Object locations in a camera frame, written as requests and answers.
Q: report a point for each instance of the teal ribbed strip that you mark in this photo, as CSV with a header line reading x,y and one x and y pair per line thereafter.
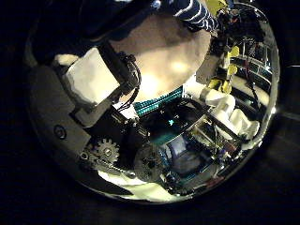
x,y
156,104

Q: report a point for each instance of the navy white-striped clothing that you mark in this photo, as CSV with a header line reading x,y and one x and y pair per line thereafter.
x,y
193,14

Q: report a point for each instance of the small yellow chair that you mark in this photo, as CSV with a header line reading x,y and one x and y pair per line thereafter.
x,y
226,87
215,83
232,69
234,51

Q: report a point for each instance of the large yellow shell chair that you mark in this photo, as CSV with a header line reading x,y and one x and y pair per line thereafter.
x,y
215,5

